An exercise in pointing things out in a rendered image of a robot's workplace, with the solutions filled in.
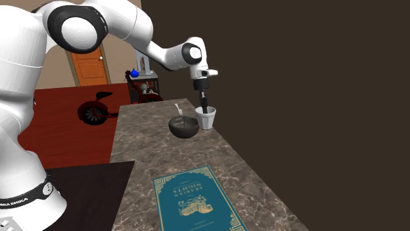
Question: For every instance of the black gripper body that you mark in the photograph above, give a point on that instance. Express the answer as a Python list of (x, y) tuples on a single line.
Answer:
[(200, 84)]

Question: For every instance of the dark robot stand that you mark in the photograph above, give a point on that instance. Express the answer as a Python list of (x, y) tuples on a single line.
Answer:
[(89, 195)]

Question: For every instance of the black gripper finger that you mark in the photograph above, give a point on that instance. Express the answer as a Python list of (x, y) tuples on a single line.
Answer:
[(203, 103)]

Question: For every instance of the silver fork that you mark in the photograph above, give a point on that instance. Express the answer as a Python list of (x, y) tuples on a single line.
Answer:
[(178, 109)]

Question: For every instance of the dark side table with items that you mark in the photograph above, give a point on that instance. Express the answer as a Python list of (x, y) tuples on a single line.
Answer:
[(143, 78)]

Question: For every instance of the red and black bicycle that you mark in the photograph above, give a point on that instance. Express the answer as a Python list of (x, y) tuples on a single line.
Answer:
[(96, 112)]

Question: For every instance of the white ribbed cup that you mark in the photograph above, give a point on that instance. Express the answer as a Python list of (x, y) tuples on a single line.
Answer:
[(206, 119)]

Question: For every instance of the orange door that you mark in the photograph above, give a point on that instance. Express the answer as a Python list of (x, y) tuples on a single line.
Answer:
[(90, 67)]

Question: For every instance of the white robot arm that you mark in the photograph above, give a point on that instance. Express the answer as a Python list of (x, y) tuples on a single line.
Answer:
[(28, 80)]

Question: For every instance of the teal book with gold print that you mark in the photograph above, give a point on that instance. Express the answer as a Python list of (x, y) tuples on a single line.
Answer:
[(196, 201)]

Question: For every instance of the dark grey bowl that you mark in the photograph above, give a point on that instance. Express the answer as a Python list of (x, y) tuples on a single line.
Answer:
[(183, 126)]

